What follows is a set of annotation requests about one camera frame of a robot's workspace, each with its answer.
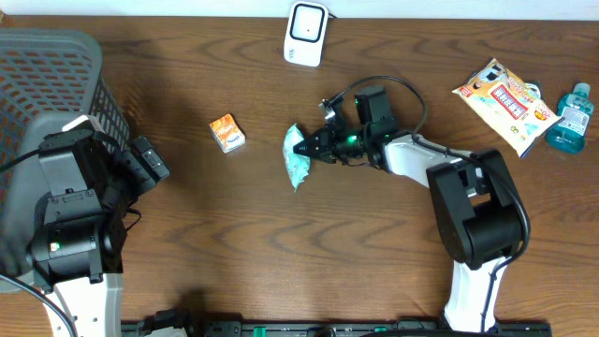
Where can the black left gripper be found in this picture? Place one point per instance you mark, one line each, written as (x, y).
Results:
(129, 164)

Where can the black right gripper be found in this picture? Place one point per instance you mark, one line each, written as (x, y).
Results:
(323, 139)

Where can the teal snack pack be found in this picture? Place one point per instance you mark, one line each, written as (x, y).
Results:
(297, 165)

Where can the small orange packet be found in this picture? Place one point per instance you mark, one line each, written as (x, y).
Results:
(227, 133)

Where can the yellow snack bag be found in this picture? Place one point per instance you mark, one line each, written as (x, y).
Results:
(508, 106)

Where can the blue mouthwash bottle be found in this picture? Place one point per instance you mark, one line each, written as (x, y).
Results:
(575, 110)

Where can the small green round-logo box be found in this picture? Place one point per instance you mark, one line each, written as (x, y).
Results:
(535, 88)

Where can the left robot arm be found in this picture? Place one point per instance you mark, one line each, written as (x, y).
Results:
(76, 251)

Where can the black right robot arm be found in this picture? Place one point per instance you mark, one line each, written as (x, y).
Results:
(479, 214)

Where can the white barcode scanner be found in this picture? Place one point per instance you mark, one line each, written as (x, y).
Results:
(305, 33)

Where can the grey plastic mesh basket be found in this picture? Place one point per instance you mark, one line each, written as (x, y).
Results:
(48, 79)

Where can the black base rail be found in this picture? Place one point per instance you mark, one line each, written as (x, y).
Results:
(339, 329)

